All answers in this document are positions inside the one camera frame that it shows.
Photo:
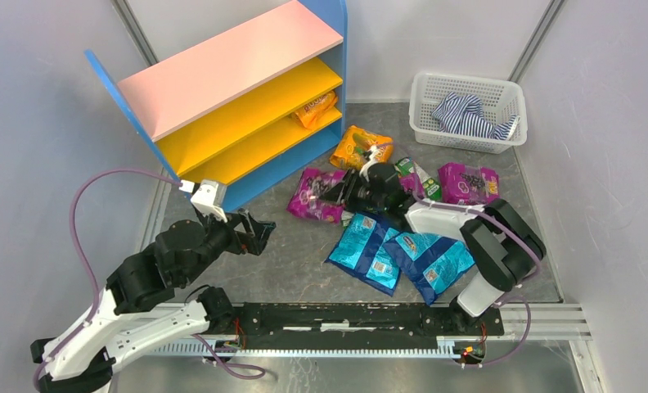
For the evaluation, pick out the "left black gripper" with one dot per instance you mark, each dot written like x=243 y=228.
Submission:
x=241 y=232

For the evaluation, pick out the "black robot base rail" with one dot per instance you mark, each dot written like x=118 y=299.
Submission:
x=352 y=326

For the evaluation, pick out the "orange candy bag on floor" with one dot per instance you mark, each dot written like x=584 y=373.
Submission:
x=348 y=153

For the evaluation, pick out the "purple candy bag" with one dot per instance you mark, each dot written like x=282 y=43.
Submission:
x=411 y=183
x=305 y=204
x=468 y=185

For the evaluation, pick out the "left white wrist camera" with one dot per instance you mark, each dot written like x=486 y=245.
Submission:
x=207 y=197

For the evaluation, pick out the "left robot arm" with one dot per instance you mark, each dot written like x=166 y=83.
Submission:
x=92 y=350

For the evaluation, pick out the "green candy bag right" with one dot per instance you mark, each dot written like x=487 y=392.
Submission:
x=431 y=186

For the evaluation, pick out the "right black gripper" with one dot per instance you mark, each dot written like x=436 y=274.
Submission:
x=348 y=191

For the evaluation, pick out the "white plastic basket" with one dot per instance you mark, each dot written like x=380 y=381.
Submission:
x=500 y=100

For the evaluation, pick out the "blue white striped cloth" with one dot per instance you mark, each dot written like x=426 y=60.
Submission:
x=464 y=115

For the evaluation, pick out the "orange candy bag on shelf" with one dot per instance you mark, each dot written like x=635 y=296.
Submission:
x=312 y=112

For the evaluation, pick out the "blue candy bag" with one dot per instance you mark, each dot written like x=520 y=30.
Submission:
x=431 y=262
x=360 y=253

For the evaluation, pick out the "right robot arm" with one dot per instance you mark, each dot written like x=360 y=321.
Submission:
x=506 y=251

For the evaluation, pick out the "blue pink yellow shelf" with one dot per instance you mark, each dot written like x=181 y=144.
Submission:
x=220 y=110

